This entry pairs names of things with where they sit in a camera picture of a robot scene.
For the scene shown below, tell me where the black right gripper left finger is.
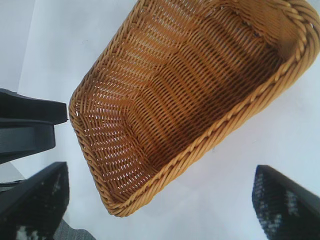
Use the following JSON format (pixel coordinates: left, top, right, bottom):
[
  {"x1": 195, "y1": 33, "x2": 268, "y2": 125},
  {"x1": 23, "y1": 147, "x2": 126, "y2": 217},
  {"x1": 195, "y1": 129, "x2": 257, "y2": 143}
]
[{"x1": 0, "y1": 161, "x2": 70, "y2": 240}]

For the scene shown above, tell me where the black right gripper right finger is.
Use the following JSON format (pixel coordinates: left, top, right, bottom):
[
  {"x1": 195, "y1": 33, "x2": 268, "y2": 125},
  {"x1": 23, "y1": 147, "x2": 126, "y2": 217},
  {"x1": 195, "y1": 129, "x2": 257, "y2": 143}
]
[{"x1": 251, "y1": 164, "x2": 320, "y2": 240}]

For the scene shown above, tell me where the tan woven wicker basket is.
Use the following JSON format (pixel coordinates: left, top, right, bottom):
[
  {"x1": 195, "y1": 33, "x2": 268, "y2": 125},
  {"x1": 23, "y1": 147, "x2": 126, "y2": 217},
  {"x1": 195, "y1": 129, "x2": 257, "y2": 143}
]
[{"x1": 67, "y1": 0, "x2": 320, "y2": 218}]

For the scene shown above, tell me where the black angular machine part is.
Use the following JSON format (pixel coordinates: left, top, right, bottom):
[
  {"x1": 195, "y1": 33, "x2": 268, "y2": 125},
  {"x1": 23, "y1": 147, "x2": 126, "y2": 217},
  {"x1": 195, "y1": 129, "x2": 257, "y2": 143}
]
[{"x1": 0, "y1": 87, "x2": 69, "y2": 166}]

